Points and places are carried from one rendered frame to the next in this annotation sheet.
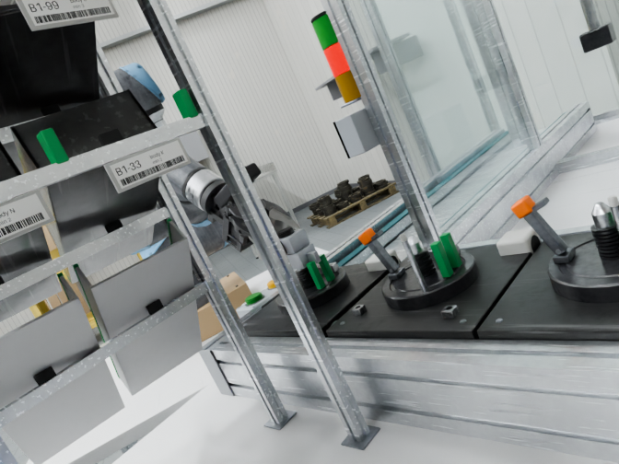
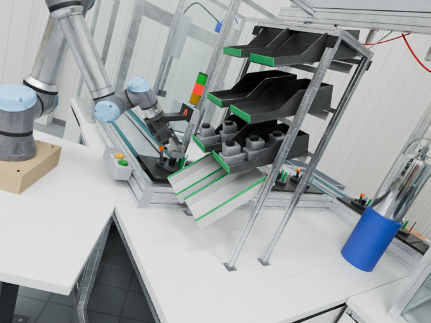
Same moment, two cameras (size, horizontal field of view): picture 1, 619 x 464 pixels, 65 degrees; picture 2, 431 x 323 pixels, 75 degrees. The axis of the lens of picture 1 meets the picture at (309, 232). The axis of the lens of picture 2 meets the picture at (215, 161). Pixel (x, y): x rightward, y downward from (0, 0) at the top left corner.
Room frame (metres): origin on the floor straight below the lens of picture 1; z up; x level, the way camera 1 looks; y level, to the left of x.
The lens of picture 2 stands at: (0.64, 1.25, 1.45)
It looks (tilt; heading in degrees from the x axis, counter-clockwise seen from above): 17 degrees down; 272
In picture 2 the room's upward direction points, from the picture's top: 21 degrees clockwise
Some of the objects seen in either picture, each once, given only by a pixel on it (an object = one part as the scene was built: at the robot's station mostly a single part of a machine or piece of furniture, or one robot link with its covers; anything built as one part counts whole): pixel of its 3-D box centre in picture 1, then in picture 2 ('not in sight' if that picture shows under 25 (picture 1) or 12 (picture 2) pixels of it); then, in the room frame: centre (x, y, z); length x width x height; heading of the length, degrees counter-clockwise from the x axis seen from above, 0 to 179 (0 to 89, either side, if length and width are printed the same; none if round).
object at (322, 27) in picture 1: (330, 31); (201, 79); (0.90, -0.18, 1.38); 0.05 x 0.05 x 0.05
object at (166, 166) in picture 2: (312, 290); (170, 166); (0.87, 0.04, 0.98); 0.14 x 0.14 x 0.02
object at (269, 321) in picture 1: (316, 299); (169, 170); (0.87, 0.04, 0.96); 0.24 x 0.24 x 0.02; 41
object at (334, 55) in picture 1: (341, 58); (198, 89); (0.90, -0.18, 1.33); 0.05 x 0.05 x 0.05
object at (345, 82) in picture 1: (352, 85); (195, 99); (0.90, -0.18, 1.28); 0.05 x 0.05 x 0.05
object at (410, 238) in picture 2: not in sight; (400, 223); (-0.48, -0.45, 1.01); 0.24 x 0.24 x 0.13; 41
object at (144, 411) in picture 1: (212, 335); (22, 177); (1.31, 0.37, 0.84); 0.90 x 0.70 x 0.03; 103
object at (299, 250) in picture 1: (296, 247); (178, 149); (0.86, 0.03, 1.07); 0.08 x 0.04 x 0.07; 42
